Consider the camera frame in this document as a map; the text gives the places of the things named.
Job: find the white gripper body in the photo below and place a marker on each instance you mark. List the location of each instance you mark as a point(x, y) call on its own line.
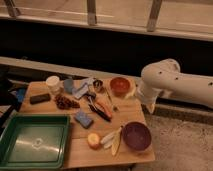
point(150, 103)

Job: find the blue sponge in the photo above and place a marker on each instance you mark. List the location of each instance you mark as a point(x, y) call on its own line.
point(83, 119)

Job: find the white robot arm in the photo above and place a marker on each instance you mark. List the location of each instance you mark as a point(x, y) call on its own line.
point(165, 80)

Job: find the orange bowl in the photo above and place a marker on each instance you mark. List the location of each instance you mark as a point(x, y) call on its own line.
point(120, 86)

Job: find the thin metal spoon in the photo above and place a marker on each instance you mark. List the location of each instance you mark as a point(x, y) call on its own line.
point(115, 109)

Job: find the dark purple bowl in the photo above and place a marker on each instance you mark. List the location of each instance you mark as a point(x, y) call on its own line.
point(136, 136)

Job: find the small metal cup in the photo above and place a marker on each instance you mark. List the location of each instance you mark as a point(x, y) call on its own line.
point(98, 85)

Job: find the yellow orange fruit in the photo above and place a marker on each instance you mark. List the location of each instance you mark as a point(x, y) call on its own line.
point(93, 140)

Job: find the light blue white packet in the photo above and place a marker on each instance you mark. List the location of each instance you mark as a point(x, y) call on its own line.
point(83, 88)

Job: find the blue grey cup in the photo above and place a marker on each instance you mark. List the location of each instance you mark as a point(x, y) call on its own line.
point(68, 85)

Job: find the brown pine cone cluster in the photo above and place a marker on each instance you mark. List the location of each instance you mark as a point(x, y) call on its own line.
point(65, 103)

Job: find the white plastic cup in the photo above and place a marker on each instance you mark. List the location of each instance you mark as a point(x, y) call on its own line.
point(53, 83)

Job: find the black rectangular block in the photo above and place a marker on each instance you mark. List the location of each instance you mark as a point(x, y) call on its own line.
point(39, 98)

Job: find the green plastic tray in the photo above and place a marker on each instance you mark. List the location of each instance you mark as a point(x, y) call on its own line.
point(31, 142)

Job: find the blue object at table edge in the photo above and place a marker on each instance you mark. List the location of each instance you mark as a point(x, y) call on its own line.
point(20, 94)

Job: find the orange black handled tool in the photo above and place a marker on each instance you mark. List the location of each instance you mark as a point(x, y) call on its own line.
point(100, 109)

